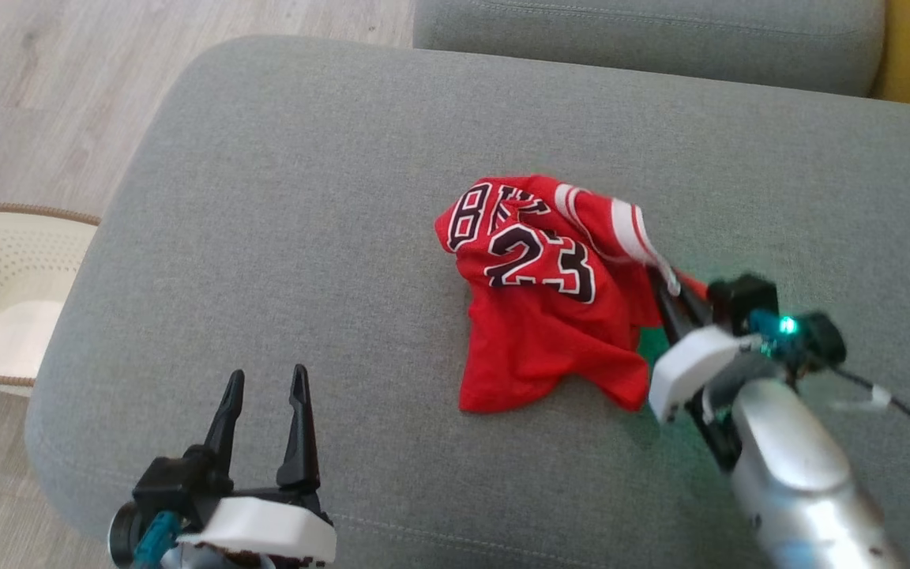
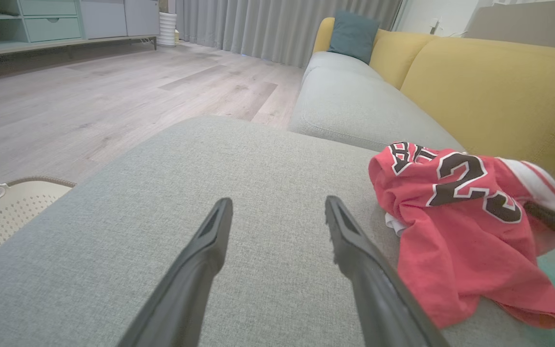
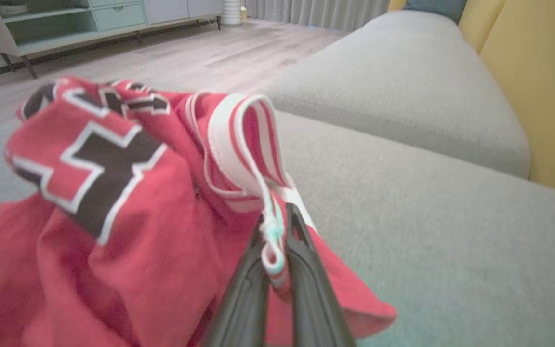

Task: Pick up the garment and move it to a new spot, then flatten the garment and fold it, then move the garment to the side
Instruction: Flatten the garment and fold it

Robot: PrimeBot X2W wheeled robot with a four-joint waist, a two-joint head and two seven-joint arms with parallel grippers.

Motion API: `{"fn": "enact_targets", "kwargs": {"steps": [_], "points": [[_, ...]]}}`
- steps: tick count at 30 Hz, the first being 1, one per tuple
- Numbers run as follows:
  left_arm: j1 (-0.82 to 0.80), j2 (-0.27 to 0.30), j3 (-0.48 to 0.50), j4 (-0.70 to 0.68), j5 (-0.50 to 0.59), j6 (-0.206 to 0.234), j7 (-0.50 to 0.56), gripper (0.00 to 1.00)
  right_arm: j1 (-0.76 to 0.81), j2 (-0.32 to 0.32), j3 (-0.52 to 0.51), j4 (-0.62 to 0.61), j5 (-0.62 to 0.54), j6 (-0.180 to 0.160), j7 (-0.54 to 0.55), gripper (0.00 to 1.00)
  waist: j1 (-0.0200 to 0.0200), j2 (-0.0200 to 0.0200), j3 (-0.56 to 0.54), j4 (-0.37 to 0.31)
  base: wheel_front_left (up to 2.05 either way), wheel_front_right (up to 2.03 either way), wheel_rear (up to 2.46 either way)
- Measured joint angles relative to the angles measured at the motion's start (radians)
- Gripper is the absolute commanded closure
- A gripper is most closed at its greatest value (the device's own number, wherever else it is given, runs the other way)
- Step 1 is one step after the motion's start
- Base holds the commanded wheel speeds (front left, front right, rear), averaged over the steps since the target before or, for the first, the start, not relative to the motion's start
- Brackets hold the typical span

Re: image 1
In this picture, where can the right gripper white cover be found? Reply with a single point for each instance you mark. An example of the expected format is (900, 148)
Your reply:
(692, 367)

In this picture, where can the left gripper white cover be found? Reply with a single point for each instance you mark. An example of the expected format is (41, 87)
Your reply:
(265, 525)

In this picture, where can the red basketball jersey number 23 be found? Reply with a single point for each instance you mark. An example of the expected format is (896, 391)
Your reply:
(542, 340)

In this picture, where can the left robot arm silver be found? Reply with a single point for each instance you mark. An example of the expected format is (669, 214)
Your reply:
(210, 561)

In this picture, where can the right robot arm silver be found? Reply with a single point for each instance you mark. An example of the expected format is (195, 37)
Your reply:
(795, 474)

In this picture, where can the large grey sofa seat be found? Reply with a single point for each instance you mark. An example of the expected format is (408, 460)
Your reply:
(305, 276)

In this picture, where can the grey sofa seat cushion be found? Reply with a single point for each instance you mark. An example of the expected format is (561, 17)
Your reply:
(644, 39)

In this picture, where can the cream perforated laundry basket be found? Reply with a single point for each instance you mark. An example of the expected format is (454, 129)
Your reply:
(5, 292)

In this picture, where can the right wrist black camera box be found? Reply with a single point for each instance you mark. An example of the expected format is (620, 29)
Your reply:
(743, 300)

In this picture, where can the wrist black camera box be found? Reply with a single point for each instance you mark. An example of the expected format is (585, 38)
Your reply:
(174, 478)
(743, 300)

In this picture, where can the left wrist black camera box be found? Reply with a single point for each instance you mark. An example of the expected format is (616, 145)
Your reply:
(174, 478)

